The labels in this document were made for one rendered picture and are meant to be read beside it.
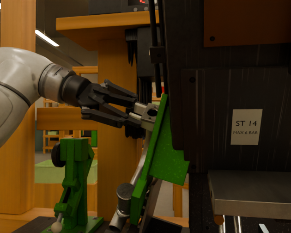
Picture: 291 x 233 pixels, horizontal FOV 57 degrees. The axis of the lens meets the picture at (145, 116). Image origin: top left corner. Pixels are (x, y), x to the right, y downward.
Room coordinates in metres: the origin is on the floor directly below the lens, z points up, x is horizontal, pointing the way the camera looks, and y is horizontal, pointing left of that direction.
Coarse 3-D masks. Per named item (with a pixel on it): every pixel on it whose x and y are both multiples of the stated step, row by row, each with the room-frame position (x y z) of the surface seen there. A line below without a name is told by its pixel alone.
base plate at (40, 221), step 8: (40, 216) 0.91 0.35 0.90; (32, 224) 0.84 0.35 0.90; (40, 224) 0.84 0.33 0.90; (48, 224) 0.84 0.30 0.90; (104, 224) 0.84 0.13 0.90; (128, 224) 0.84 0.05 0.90; (16, 232) 0.78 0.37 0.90; (24, 232) 0.78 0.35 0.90; (32, 232) 0.78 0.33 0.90; (40, 232) 0.78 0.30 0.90; (96, 232) 0.78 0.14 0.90; (184, 232) 0.78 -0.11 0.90
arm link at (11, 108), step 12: (0, 96) 0.58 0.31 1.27; (12, 96) 0.60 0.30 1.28; (0, 108) 0.57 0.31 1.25; (12, 108) 0.60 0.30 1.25; (24, 108) 0.63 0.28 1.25; (0, 120) 0.57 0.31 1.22; (12, 120) 0.60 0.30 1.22; (0, 132) 0.58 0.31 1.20; (12, 132) 0.62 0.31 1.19; (0, 144) 0.60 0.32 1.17
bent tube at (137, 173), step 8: (152, 104) 0.64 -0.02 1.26; (144, 112) 0.62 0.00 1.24; (152, 112) 0.64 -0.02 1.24; (144, 120) 0.61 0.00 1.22; (152, 120) 0.60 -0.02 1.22; (144, 144) 0.69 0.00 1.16; (144, 152) 0.69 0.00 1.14; (144, 160) 0.68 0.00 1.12; (136, 176) 0.65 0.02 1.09; (112, 224) 0.56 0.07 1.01; (120, 224) 0.57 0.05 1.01; (120, 232) 0.57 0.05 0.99
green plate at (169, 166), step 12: (168, 96) 0.51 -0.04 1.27; (168, 108) 0.51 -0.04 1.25; (156, 120) 0.51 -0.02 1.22; (168, 120) 0.51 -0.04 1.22; (156, 132) 0.51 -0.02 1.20; (168, 132) 0.51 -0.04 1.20; (156, 144) 0.52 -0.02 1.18; (168, 144) 0.51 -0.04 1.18; (156, 156) 0.52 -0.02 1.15; (168, 156) 0.51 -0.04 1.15; (180, 156) 0.51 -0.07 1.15; (144, 168) 0.51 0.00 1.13; (156, 168) 0.52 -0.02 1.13; (168, 168) 0.51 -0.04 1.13; (180, 168) 0.51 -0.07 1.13; (144, 180) 0.51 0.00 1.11; (168, 180) 0.51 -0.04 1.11; (180, 180) 0.51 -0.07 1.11
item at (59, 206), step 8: (88, 144) 0.85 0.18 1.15; (88, 152) 0.84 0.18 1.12; (88, 160) 0.85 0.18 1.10; (88, 168) 0.83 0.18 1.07; (64, 184) 0.77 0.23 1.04; (72, 184) 0.76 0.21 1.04; (80, 184) 0.79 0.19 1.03; (64, 192) 0.78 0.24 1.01; (80, 192) 0.78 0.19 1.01; (64, 200) 0.74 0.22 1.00; (72, 200) 0.76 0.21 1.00; (56, 208) 0.72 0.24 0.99; (64, 208) 0.72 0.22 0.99; (72, 208) 0.75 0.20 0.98; (56, 216) 0.74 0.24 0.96; (64, 216) 0.74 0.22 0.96; (72, 216) 0.73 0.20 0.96
